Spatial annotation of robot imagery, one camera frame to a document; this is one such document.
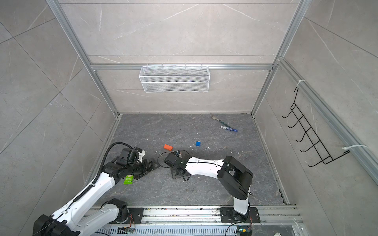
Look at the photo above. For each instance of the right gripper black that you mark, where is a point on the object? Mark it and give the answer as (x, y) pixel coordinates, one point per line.
(173, 173)

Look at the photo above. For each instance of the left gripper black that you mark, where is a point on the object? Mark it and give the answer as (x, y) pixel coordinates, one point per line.
(147, 168)

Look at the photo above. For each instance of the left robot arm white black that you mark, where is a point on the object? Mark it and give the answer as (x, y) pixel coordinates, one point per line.
(69, 221)

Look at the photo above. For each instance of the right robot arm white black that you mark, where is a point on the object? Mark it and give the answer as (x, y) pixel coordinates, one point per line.
(233, 175)

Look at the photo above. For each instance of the orange-red wood block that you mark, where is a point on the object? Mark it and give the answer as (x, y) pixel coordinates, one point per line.
(168, 147)

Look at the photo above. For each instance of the green snack wrapper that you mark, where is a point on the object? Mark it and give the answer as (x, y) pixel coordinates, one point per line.
(128, 180)

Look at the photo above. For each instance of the blue marker pen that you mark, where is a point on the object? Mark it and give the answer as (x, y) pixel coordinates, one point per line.
(229, 129)

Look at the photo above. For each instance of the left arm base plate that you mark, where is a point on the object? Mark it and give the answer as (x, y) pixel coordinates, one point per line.
(133, 215)

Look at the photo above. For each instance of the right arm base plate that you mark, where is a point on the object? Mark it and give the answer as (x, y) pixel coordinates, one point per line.
(229, 215)

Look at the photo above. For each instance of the white wire mesh basket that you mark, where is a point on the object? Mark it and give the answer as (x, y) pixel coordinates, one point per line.
(165, 79)

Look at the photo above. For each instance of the black wire hook rack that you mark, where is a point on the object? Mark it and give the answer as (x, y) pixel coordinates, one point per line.
(309, 133)

